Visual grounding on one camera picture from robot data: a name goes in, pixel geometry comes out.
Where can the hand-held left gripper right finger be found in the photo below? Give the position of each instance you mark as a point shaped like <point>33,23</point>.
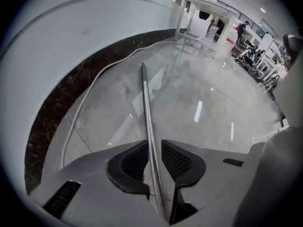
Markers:
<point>208,185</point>

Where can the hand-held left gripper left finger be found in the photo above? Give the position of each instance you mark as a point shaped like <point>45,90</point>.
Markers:
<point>94,185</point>

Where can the black railing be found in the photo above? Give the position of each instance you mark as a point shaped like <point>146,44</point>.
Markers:
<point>253,25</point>

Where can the white table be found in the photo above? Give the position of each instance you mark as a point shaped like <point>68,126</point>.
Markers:
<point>181,13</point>

